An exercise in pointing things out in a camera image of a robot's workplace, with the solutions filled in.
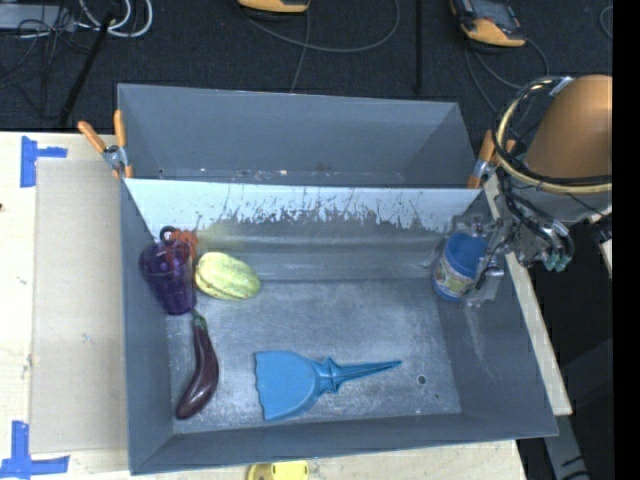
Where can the pale wood board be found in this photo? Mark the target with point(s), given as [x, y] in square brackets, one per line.
[75, 308]

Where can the yellow-green toy squash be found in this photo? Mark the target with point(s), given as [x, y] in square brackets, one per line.
[227, 277]

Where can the clear purple plastic cup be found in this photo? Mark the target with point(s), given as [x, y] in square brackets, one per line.
[169, 278]

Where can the grey metal bin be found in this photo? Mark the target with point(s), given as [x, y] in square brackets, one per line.
[340, 328]

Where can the blue printed container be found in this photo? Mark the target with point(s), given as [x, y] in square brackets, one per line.
[457, 268]

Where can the purple toy eggplant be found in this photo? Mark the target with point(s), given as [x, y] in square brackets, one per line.
[204, 368]

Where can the blue plastic scoop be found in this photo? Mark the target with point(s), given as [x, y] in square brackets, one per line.
[290, 383]

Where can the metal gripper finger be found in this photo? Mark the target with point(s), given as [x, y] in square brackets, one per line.
[487, 283]
[472, 227]

